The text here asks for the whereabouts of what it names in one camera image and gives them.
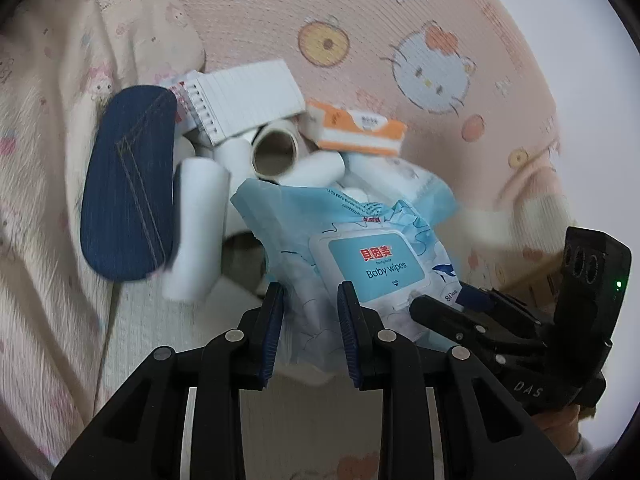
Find cream cartoon blanket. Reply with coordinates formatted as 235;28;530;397
1;0;204;479

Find white paper tube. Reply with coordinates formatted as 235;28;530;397
162;157;230;302
276;151;345;188
195;138;255;180

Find pink Hello Kitty mat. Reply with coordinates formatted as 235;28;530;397
159;0;576;480

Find small blue tissue pack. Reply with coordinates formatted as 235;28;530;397
343;153;442;200

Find white spiral notepad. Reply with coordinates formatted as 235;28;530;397
158;60;306;145

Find blue baby wipes pack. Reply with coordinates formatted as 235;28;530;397
231;179;462;384

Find denim glasses case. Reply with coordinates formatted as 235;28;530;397
80;84;177;283

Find open-end cardboard tube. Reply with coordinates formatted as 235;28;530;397
250;119;308;180

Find orange white tissue pack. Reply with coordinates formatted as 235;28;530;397
298;100;408;157

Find cardboard box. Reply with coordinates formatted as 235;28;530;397
500;254;563;310

